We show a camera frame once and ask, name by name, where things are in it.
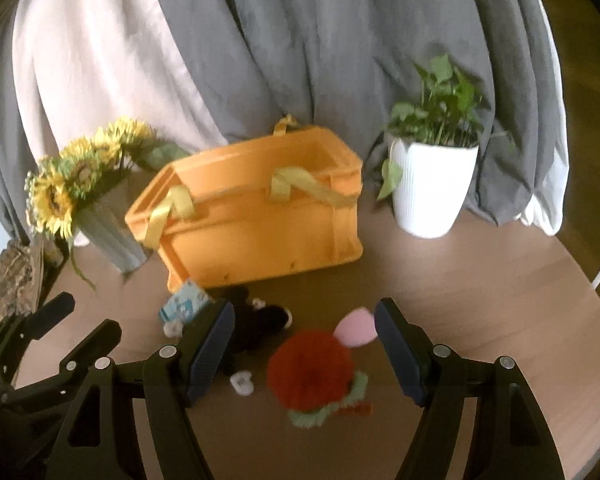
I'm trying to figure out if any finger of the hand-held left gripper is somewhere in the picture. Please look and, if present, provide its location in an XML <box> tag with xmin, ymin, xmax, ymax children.
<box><xmin>0</xmin><ymin>292</ymin><xmax>76</xmax><ymax>348</ymax></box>
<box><xmin>10</xmin><ymin>319</ymin><xmax>123</xmax><ymax>397</ymax></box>

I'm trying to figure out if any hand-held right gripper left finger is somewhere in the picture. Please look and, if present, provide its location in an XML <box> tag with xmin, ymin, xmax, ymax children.
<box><xmin>45</xmin><ymin>299</ymin><xmax>236</xmax><ymax>480</ymax></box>

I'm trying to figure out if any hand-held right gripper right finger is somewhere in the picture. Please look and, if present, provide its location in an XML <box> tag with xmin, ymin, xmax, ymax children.
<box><xmin>374</xmin><ymin>297</ymin><xmax>566</xmax><ymax>480</ymax></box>

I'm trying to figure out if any black mouse plush toy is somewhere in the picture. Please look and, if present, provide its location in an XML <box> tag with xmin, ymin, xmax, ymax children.
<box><xmin>162</xmin><ymin>285</ymin><xmax>294</xmax><ymax>399</ymax></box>

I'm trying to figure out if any red pompom plush toy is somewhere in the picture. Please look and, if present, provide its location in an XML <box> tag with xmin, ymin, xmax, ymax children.
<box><xmin>267</xmin><ymin>307</ymin><xmax>381</xmax><ymax>429</ymax></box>

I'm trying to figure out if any orange plastic crate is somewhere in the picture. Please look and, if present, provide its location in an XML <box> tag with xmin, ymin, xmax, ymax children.
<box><xmin>125</xmin><ymin>115</ymin><xmax>366</xmax><ymax>294</ymax></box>

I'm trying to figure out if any brown patterned cloth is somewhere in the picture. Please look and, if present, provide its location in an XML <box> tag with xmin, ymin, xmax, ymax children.
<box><xmin>0</xmin><ymin>240</ymin><xmax>65</xmax><ymax>332</ymax></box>

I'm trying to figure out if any blue and white tissue packet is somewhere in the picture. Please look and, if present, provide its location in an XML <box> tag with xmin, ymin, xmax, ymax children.
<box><xmin>159</xmin><ymin>280</ymin><xmax>214</xmax><ymax>324</ymax></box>

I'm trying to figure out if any grey ribbed vase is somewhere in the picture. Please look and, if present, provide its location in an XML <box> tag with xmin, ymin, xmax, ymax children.
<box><xmin>74</xmin><ymin>195</ymin><xmax>152</xmax><ymax>274</ymax></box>

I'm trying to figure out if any sunflower bouquet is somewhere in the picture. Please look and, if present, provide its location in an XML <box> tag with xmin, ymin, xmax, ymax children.
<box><xmin>24</xmin><ymin>117</ymin><xmax>192</xmax><ymax>291</ymax></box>

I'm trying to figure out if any grey curtain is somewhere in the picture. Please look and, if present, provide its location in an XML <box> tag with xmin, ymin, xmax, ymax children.
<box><xmin>0</xmin><ymin>25</ymin><xmax>37</xmax><ymax>239</ymax></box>
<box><xmin>144</xmin><ymin>0</ymin><xmax>572</xmax><ymax>227</ymax></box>

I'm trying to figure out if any green plant in white pot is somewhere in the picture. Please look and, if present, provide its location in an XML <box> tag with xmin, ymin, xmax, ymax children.
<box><xmin>376</xmin><ymin>54</ymin><xmax>517</xmax><ymax>239</ymax></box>

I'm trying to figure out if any beige curtain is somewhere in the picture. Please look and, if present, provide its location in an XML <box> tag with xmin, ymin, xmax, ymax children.
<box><xmin>11</xmin><ymin>0</ymin><xmax>232</xmax><ymax>162</ymax></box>

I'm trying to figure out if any white curved tube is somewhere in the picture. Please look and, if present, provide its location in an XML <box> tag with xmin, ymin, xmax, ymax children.
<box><xmin>522</xmin><ymin>0</ymin><xmax>600</xmax><ymax>292</ymax></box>

